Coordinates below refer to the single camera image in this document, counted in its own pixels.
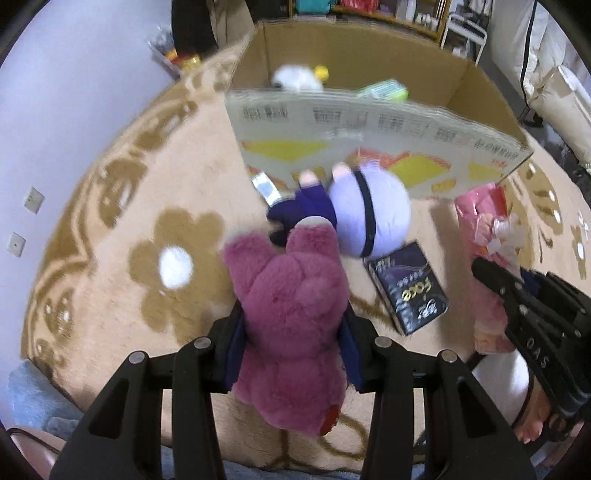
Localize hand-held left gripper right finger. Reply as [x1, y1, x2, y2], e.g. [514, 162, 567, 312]
[342, 307, 536, 480]

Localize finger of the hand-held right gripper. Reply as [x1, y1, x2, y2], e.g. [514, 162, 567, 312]
[472, 256, 525, 298]
[522, 270, 551, 298]

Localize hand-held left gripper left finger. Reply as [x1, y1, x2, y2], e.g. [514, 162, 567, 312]
[50, 300, 245, 480]

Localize pink plastic bag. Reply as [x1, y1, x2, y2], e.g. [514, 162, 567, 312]
[455, 183, 527, 354]

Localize pink plush bear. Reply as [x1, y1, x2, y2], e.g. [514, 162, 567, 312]
[222, 217, 349, 437]

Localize green tissue packet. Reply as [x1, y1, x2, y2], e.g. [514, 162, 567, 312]
[358, 79, 409, 101]

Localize cardboard box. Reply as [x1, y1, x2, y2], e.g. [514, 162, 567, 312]
[225, 21, 534, 201]

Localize person's right hand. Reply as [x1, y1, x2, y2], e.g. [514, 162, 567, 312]
[515, 383, 573, 446]

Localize white cloth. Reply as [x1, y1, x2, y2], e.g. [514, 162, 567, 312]
[471, 353, 532, 425]

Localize black box with gold print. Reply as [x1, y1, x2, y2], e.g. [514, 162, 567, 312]
[364, 240, 451, 336]

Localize purple haired plush doll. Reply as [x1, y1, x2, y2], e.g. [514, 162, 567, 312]
[267, 159, 413, 259]

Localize small blue white packet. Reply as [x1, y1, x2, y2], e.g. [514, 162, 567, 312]
[252, 171, 282, 206]

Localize beige flower blanket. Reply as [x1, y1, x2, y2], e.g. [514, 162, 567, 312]
[21, 41, 591, 476]

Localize grey blue cloth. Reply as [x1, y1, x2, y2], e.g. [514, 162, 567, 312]
[7, 360, 93, 435]

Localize white trolley cart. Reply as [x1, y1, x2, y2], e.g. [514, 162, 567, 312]
[441, 11, 490, 65]

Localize wooden shelf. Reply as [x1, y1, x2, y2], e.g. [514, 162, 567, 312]
[288, 0, 453, 44]

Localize white plush toy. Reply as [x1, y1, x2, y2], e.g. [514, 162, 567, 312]
[271, 65, 324, 92]

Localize yellow red packets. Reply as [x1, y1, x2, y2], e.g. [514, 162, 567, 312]
[168, 48, 201, 70]

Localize clear bag of clutter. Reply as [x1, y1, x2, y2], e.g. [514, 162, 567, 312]
[148, 30, 181, 75]

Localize black hanging coat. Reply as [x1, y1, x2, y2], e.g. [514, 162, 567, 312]
[171, 0, 218, 51]

